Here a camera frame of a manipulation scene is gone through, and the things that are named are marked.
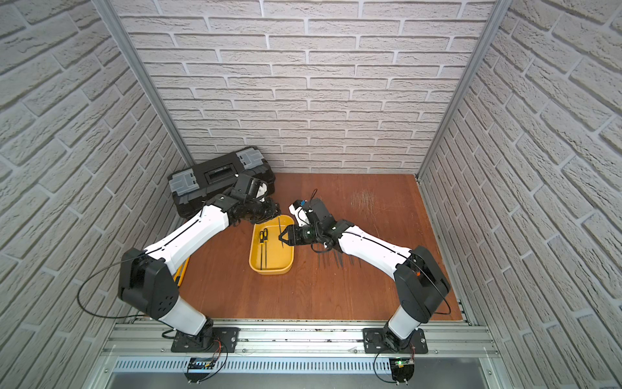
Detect black plastic toolbox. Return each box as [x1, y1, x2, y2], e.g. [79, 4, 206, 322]
[168, 146, 275, 220]

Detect yellow utility knife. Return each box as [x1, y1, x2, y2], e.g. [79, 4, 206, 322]
[174, 258, 190, 288]

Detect right controller board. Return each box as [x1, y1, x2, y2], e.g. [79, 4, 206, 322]
[389, 358, 416, 385]

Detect controller board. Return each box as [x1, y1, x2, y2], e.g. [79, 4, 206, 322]
[389, 358, 416, 385]
[185, 357, 219, 383]

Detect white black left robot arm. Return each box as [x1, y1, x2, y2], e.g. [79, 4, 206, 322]
[118, 174, 280, 336]

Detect yellow plastic tray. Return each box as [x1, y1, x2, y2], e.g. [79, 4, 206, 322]
[249, 215, 294, 276]

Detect aluminium front rail frame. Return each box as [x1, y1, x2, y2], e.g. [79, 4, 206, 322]
[85, 319, 510, 388]

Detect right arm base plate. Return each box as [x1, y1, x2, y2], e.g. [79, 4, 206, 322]
[362, 327, 429, 355]

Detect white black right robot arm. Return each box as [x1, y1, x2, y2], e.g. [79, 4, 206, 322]
[279, 220, 451, 342]

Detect left controller board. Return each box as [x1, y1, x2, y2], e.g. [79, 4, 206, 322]
[185, 357, 219, 383]

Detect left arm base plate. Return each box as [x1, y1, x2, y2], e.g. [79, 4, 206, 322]
[171, 327, 240, 353]

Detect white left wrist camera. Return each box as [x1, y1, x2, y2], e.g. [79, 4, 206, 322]
[251, 179, 269, 201]

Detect black yellow file three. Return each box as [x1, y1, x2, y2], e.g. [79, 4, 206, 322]
[278, 216, 286, 241]

